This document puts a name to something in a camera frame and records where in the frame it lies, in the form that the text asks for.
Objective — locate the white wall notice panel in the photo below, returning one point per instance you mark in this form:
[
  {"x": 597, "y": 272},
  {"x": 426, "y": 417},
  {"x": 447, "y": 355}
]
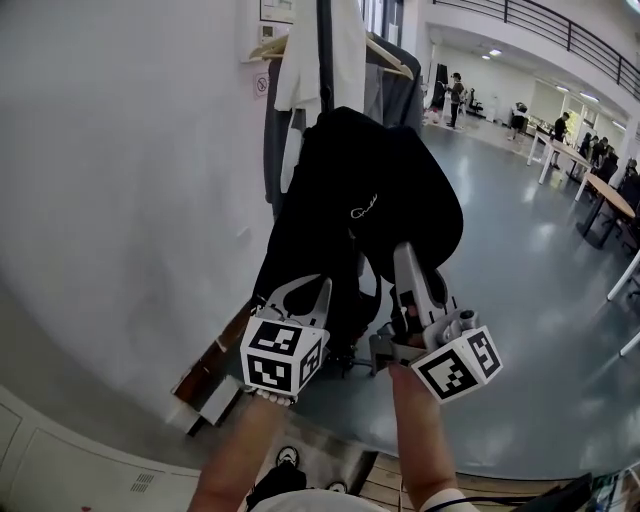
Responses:
[{"x": 277, "y": 10}]

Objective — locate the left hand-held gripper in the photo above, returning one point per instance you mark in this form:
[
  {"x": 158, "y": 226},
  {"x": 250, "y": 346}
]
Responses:
[{"x": 280, "y": 355}]

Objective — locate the dark grey jacket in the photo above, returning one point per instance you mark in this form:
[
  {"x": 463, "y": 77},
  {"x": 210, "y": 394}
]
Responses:
[{"x": 400, "y": 100}]

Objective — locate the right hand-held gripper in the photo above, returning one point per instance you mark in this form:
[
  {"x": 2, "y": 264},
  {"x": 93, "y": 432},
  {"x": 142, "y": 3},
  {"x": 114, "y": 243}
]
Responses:
[{"x": 460, "y": 360}]

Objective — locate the person's right hand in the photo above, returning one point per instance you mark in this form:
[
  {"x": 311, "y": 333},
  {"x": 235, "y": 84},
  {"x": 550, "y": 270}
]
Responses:
[{"x": 413, "y": 310}]

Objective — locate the no-smoking wall sign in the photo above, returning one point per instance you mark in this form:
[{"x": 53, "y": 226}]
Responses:
[{"x": 261, "y": 85}]

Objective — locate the wooden clothes hanger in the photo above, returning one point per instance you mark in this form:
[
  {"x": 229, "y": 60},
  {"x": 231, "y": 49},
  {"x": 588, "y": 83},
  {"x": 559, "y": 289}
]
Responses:
[
  {"x": 267, "y": 48},
  {"x": 392, "y": 60}
]

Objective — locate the white garment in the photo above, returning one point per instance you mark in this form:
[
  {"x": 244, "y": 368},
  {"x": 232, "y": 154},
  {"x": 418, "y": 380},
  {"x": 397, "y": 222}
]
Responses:
[{"x": 300, "y": 60}]

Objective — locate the white rectangular box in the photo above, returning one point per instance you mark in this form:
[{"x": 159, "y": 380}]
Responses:
[{"x": 215, "y": 400}]

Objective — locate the person's left shoe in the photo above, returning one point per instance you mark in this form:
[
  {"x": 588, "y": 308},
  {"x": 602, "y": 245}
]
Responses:
[{"x": 287, "y": 457}]

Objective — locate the black coat rack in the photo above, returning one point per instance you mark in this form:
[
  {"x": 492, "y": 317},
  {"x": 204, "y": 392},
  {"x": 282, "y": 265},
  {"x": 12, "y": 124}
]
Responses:
[{"x": 325, "y": 50}]

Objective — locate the person's right forearm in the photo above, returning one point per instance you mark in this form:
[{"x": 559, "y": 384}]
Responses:
[{"x": 425, "y": 440}]

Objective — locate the person's black shorts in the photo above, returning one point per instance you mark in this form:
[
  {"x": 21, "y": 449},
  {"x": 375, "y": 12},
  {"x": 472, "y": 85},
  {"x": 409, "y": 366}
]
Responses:
[{"x": 277, "y": 490}]

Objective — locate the black mezzanine railing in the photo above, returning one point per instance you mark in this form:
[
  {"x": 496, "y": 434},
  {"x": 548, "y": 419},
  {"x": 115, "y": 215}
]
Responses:
[{"x": 550, "y": 30}]

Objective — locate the wooden slatted bench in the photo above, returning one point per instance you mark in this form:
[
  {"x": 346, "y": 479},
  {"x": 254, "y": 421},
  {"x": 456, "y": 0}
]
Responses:
[{"x": 500, "y": 482}]

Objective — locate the person's white shirt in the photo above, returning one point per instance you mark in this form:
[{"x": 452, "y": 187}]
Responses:
[{"x": 320, "y": 502}]

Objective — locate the white wall thermostat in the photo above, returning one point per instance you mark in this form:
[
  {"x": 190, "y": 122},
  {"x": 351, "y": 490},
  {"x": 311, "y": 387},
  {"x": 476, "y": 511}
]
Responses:
[{"x": 267, "y": 33}]

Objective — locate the person's shoe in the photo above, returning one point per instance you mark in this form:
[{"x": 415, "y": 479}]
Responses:
[
  {"x": 336, "y": 487},
  {"x": 287, "y": 457}
]

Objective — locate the black cap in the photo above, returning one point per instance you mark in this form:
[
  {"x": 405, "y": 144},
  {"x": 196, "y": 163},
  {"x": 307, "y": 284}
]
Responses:
[{"x": 400, "y": 190}]

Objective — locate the dark brown baseboard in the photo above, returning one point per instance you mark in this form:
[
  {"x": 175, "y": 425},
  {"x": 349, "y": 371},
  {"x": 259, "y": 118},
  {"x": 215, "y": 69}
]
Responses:
[{"x": 220, "y": 350}]

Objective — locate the large glass window wall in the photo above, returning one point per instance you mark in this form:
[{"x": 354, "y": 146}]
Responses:
[{"x": 395, "y": 20}]

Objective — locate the grey metal locker cabinet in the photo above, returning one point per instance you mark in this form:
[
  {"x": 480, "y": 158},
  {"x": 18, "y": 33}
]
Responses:
[{"x": 75, "y": 465}]

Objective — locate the person's left forearm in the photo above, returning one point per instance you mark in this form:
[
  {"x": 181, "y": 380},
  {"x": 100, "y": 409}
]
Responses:
[{"x": 235, "y": 450}]

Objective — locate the round wooden table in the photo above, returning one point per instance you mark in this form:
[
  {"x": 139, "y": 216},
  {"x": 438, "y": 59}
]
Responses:
[{"x": 610, "y": 192}]

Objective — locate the black chair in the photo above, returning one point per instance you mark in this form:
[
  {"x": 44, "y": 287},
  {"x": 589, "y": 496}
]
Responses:
[{"x": 550, "y": 495}]

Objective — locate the person's right shoe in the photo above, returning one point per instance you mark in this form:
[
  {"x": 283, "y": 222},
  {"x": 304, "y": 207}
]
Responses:
[{"x": 336, "y": 487}]

